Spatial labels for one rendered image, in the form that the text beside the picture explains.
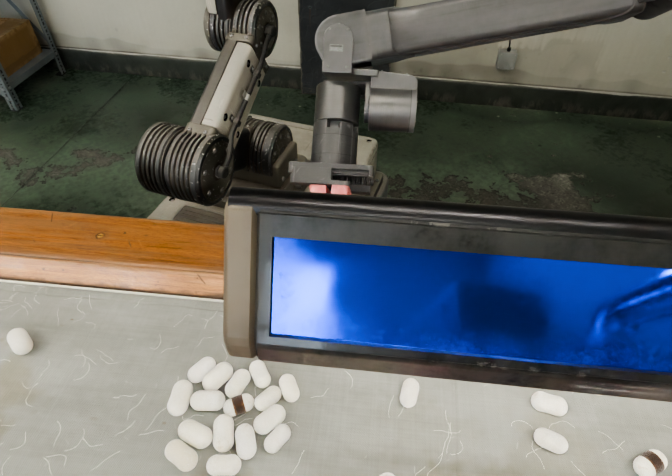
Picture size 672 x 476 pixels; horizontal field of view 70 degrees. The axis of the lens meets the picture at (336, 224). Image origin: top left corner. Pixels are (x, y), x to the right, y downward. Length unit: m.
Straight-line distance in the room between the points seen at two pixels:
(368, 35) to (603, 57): 2.05
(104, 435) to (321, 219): 0.44
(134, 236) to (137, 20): 2.17
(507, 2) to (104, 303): 0.61
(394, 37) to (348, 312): 0.44
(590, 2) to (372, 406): 0.51
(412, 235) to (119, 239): 0.58
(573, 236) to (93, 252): 0.63
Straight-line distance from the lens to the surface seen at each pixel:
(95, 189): 2.17
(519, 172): 2.17
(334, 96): 0.60
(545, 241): 0.21
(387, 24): 0.61
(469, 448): 0.56
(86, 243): 0.75
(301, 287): 0.21
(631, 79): 2.68
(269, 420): 0.54
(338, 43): 0.60
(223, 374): 0.57
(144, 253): 0.70
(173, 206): 1.22
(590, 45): 2.55
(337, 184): 0.57
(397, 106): 0.60
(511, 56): 2.45
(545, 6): 0.65
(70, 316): 0.70
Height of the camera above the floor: 1.24
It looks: 44 degrees down
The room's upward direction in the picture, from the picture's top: straight up
